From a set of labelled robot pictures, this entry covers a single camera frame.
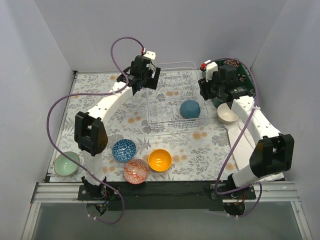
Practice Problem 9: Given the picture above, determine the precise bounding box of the green compartment tray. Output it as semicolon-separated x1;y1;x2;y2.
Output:
198;58;256;107

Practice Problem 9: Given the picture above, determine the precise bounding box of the dark blue bowl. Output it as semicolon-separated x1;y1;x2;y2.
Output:
179;99;201;119

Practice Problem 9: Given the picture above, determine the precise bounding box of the white wire dish rack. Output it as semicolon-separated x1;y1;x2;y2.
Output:
146;60;209;130

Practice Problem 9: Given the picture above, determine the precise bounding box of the blue patterned bowl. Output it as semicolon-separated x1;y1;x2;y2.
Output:
112;139;137;163

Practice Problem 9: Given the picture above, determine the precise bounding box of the yellow bowl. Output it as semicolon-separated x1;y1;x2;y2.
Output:
148;148;173;172

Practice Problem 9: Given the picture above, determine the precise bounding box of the red patterned bowl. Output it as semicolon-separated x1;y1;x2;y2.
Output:
123;158;150;185

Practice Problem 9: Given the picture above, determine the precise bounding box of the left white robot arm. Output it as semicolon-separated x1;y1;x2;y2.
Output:
74;51;161;200

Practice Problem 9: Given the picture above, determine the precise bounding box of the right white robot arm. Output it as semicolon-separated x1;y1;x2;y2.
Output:
198;62;295;199

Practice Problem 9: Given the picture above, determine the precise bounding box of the cream white bowl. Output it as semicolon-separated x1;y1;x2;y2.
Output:
217;103;239;125

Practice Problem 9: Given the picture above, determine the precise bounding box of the floral table mat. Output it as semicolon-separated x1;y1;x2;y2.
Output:
49;70;266;183

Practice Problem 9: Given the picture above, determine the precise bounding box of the white cloth towel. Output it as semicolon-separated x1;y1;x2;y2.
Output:
224;118;286;182

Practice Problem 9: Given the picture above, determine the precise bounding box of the mint green bowl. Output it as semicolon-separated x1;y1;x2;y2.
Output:
53;151;80;177

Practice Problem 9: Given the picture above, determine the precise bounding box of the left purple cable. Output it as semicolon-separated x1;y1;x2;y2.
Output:
46;36;126;225

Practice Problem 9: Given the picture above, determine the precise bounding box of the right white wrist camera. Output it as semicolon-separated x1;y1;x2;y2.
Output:
200;59;218;82

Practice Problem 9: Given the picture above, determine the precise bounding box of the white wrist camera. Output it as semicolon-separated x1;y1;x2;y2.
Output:
141;48;156;61
200;59;218;82

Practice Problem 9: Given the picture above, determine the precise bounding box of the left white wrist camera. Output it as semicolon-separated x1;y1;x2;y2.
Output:
141;48;156;61

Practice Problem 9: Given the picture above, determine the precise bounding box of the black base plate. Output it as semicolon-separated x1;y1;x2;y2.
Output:
76;178;256;212

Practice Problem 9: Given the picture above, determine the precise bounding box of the aluminium frame rail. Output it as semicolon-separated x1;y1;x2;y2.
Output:
31;181;301;203

